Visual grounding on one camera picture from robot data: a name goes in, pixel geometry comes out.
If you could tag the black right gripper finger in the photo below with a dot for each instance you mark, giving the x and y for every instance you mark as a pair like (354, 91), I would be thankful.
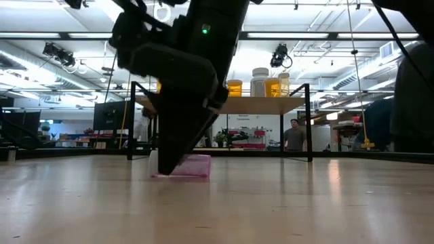
(183, 128)

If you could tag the pink pill vial white cap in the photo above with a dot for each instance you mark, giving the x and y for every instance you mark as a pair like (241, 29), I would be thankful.
(196, 166)

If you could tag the narrow amber pill vial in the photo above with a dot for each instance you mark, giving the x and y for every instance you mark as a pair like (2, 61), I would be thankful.
(285, 84)

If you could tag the red bin storage shelf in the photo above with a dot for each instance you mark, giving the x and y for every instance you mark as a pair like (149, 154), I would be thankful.
(344, 139)

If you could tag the green potted plant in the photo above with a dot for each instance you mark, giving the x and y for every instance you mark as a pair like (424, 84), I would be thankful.
(220, 138)

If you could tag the red white storage rack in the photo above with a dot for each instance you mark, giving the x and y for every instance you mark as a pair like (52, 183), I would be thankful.
(249, 145)

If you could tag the black computer monitor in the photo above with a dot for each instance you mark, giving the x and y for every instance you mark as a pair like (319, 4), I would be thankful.
(110, 117)

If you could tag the black ceiling spotlight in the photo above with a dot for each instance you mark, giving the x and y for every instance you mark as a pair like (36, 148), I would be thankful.
(62, 56)

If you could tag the black overhead crossbar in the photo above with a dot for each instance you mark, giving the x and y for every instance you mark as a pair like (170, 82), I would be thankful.
(333, 35)

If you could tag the wooden shelf black metal frame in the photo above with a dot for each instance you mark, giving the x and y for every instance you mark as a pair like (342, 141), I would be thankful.
(264, 105)

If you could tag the black overhead camera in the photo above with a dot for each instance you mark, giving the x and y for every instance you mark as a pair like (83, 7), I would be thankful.
(278, 56)

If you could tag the black aluminium table frame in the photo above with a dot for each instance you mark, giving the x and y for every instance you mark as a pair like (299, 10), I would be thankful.
(373, 156)

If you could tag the white wall air vent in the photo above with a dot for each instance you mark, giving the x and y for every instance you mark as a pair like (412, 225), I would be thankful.
(386, 50)

